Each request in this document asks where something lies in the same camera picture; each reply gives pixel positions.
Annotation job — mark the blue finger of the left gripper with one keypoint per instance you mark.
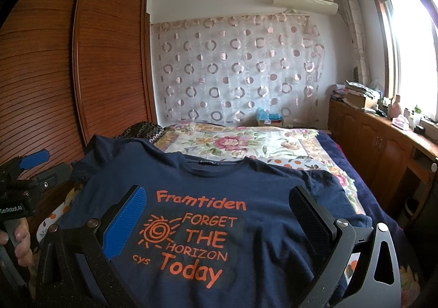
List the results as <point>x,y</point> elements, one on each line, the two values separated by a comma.
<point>33,160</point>

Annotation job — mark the pile of books and papers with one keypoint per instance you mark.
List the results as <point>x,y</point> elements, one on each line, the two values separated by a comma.
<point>357,96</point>

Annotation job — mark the bright window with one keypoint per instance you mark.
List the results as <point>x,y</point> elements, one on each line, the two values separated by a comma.
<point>411,39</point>

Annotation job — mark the navy printed t-shirt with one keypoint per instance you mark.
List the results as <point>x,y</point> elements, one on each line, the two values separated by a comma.
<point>212,234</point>

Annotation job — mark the person's left hand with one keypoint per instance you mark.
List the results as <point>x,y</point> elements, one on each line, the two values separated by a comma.
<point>22,250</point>

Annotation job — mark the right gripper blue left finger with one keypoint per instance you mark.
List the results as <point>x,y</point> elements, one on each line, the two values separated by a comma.
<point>111,233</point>

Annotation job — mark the tied window curtain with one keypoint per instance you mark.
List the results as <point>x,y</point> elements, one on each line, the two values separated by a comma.
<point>357,34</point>

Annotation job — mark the navy blue blanket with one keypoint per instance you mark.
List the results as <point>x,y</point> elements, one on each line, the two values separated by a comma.
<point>365,195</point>

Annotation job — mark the blue tissue box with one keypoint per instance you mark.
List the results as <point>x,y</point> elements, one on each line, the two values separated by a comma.
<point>265,118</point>

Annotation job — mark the orange fruit print sheet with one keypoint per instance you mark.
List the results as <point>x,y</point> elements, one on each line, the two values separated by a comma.
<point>303,164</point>

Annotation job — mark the brown wooden sideboard cabinet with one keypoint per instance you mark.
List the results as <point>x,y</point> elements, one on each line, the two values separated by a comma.
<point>399,167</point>

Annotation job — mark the dark patterned folded cloth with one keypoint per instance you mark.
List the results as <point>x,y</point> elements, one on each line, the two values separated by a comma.
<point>143,130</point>

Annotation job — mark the pink bottle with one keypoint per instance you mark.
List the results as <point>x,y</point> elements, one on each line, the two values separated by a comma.
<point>394,108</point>

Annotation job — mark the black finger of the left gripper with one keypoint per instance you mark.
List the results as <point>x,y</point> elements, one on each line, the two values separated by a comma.
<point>49,179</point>

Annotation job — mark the circle patterned sheer curtain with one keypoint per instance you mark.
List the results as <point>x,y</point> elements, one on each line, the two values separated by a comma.
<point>225,69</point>

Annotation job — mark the floral bed quilt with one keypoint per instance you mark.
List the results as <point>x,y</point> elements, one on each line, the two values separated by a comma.
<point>233,143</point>

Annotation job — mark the brown wooden wardrobe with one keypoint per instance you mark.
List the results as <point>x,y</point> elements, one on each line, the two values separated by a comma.
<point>71,69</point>

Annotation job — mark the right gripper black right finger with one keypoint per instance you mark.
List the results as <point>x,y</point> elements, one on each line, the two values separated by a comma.
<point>332,240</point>

